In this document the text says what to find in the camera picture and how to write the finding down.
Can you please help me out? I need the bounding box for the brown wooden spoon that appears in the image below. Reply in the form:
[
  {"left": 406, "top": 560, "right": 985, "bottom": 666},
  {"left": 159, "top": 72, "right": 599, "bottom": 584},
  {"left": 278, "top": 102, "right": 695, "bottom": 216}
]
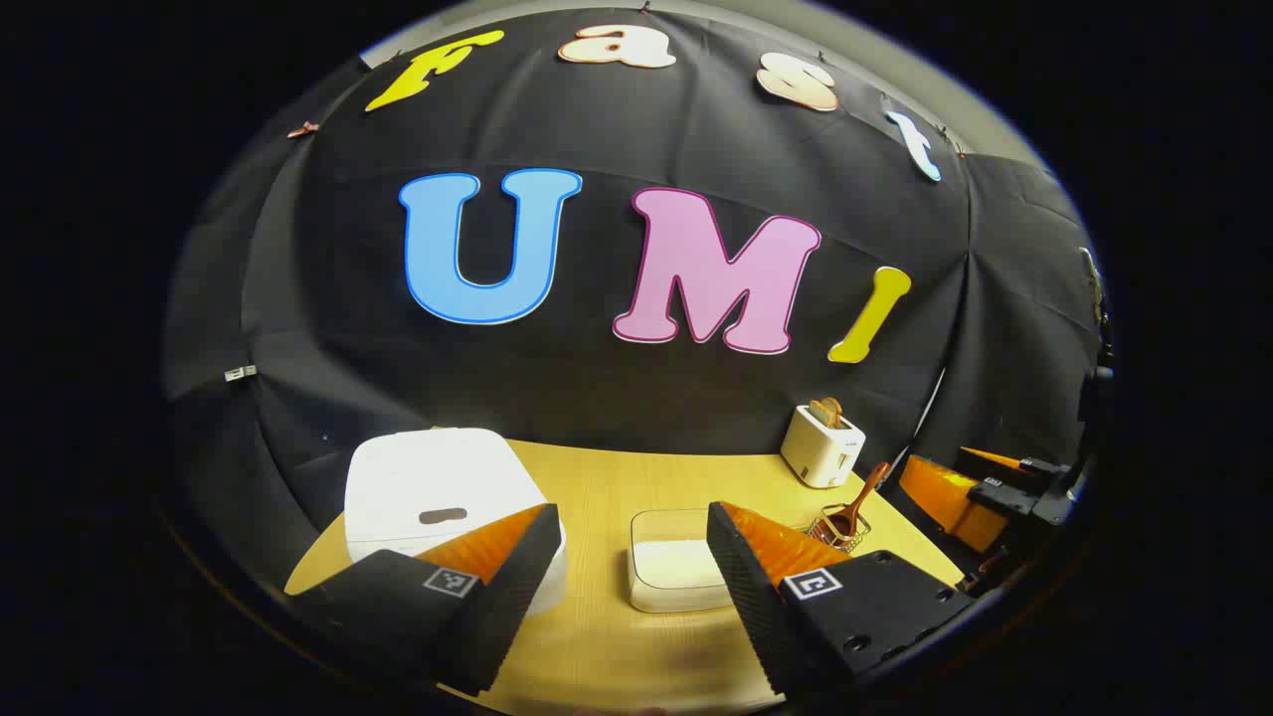
[{"left": 827, "top": 460, "right": 893, "bottom": 543}]

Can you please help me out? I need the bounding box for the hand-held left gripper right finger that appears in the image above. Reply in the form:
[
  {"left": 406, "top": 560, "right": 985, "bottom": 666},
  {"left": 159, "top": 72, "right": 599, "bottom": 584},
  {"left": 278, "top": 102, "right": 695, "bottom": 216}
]
[{"left": 706, "top": 500, "right": 981, "bottom": 702}]

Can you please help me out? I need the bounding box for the thin white cable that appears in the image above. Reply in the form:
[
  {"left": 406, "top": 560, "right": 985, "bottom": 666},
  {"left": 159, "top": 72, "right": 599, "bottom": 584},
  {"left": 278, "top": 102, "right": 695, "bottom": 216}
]
[{"left": 907, "top": 366, "right": 948, "bottom": 453}]

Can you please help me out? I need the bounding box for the metal wire chopstick holder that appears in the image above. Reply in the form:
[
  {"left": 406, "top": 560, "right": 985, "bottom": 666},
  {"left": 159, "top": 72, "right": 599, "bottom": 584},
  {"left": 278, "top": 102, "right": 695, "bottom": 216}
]
[{"left": 806, "top": 504, "right": 873, "bottom": 555}]

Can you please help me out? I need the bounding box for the white rice cooker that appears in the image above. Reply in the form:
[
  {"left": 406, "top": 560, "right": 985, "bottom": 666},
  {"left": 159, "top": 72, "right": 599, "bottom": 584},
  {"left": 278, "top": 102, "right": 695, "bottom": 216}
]
[{"left": 344, "top": 428, "right": 568, "bottom": 618}]

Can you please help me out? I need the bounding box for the black backdrop cloth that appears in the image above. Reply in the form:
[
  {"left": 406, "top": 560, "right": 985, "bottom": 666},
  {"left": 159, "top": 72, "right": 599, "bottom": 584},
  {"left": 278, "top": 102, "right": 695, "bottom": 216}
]
[{"left": 164, "top": 5, "right": 1110, "bottom": 598}]

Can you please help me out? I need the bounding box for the clear plastic container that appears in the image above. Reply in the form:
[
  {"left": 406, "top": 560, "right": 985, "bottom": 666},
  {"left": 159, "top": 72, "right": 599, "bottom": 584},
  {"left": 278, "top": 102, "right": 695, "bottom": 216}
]
[{"left": 629, "top": 509, "right": 742, "bottom": 615}]

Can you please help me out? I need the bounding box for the white toaster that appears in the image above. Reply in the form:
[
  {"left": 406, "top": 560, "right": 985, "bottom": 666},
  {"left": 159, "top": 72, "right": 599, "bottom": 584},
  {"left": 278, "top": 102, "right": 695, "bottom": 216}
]
[{"left": 780, "top": 403, "right": 867, "bottom": 489}]

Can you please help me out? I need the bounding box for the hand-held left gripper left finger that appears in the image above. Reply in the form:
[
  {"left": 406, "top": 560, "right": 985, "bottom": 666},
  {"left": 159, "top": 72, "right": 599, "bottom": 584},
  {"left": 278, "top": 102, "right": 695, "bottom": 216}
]
[{"left": 288, "top": 502, "right": 563, "bottom": 697}]

